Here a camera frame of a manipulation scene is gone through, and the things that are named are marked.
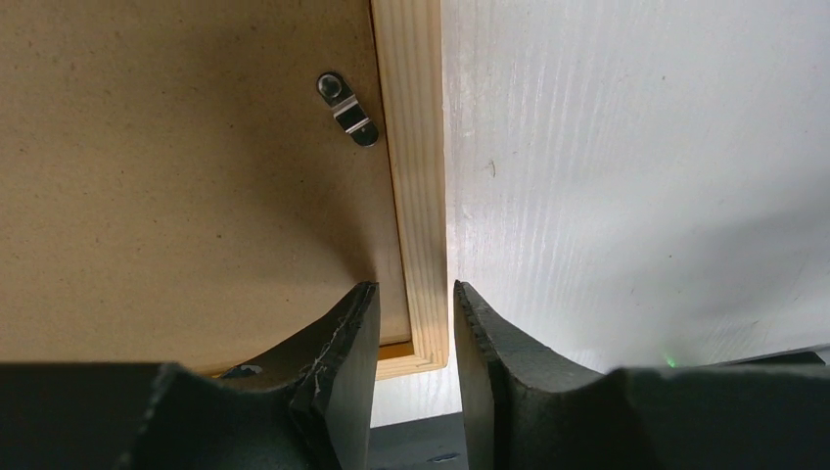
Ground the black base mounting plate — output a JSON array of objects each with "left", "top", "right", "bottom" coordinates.
[{"left": 368, "top": 413, "right": 469, "bottom": 470}]

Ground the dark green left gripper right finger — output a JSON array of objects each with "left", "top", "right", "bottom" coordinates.
[{"left": 453, "top": 281, "right": 829, "bottom": 469}]

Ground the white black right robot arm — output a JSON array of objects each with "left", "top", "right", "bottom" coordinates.
[{"left": 453, "top": 281, "right": 829, "bottom": 469}]

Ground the brown fibreboard frame backing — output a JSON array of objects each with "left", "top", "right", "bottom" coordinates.
[{"left": 1, "top": 1, "right": 411, "bottom": 371}]

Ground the yellow wooden picture frame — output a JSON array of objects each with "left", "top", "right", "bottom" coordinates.
[{"left": 207, "top": 0, "right": 450, "bottom": 382}]

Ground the small metal frame clip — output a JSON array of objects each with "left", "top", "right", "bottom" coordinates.
[{"left": 316, "top": 71, "right": 380, "bottom": 148}]

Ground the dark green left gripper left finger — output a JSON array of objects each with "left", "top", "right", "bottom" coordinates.
[{"left": 1, "top": 282, "right": 380, "bottom": 469}]

